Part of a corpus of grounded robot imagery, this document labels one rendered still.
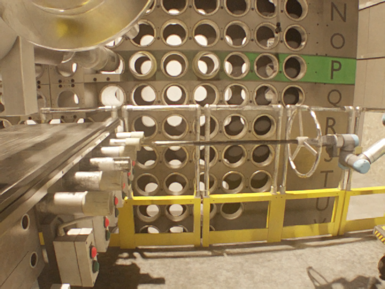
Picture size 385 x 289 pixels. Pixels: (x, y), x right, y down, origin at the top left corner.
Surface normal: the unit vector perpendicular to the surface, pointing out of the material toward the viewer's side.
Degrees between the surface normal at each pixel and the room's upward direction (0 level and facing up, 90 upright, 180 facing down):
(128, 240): 90
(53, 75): 90
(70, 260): 90
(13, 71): 90
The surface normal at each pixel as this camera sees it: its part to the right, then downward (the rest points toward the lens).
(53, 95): 0.07, 0.22
